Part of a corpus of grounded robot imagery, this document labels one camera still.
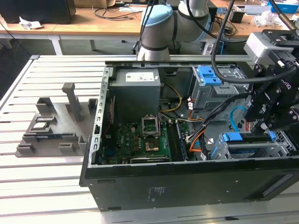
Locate large black box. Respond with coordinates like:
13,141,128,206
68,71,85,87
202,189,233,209
0,0,77,24

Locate blue plastic cage latch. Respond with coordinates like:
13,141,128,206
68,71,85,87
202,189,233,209
197,66,222,86

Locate wooden desk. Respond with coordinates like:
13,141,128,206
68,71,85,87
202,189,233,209
0,0,299,56

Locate hard disk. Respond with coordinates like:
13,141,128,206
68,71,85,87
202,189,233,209
221,131,277,156

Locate square brown chipset chip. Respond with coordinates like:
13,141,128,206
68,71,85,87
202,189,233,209
144,140,161,153

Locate black RAM slot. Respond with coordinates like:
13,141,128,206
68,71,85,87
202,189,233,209
167,121,180,162

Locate blue wire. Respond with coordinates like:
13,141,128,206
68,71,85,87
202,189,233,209
229,105,245,134

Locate crumpled white paper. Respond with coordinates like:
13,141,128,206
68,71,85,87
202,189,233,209
18,15,44,30

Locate green motherboard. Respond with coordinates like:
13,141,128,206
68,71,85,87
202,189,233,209
100,120,190,165

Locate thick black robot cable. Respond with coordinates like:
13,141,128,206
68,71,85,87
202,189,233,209
210,0,295,84

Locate black graphics card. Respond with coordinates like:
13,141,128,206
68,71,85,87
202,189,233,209
129,156,171,164

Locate black sleeved wire bundle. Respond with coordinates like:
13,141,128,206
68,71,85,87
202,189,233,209
185,92,252,144

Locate silver CPU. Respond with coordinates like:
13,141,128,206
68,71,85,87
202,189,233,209
32,122,50,133

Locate grey metal disk bay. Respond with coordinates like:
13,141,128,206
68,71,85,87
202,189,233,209
210,129,299,162

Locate black cable with metal tip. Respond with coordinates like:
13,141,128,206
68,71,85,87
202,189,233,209
268,0,294,30

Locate grey parts rack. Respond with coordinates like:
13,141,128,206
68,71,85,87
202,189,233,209
15,82,99,158

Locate CPU socket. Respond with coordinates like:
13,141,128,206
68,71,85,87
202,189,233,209
141,115,161,139

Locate blue RAM stick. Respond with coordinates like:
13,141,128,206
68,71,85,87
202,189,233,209
35,133,63,139

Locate blue cardboard box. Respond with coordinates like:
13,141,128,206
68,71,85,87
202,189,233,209
268,0,299,14

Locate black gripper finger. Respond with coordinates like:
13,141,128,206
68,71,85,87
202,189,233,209
258,107,299,132
245,64,282,122

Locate orange wire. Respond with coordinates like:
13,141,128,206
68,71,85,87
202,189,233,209
188,126,206,154

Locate black PC case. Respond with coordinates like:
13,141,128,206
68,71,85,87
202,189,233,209
79,60,299,212

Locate red black twisted wire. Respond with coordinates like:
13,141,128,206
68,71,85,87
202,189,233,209
104,96,117,140

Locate grey metal drive cage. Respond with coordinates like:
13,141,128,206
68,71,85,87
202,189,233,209
190,65,249,112

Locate grey power supply unit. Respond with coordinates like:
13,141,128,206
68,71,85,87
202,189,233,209
108,68,162,117

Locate crumpled clear plastic bag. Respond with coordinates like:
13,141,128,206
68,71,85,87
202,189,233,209
251,9,285,28

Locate yellow wire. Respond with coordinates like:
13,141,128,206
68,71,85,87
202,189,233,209
160,83,183,113

